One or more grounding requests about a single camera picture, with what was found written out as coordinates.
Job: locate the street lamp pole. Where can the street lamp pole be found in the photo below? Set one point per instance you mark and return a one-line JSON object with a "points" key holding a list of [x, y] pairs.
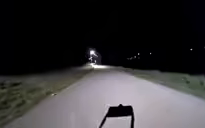
{"points": [[92, 56]]}

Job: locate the grass verge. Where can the grass verge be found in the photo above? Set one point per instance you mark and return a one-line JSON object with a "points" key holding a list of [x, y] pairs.
{"points": [[176, 80], [20, 93]]}

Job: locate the grey paved path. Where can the grey paved path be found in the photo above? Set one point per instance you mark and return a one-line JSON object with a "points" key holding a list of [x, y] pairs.
{"points": [[123, 93]]}

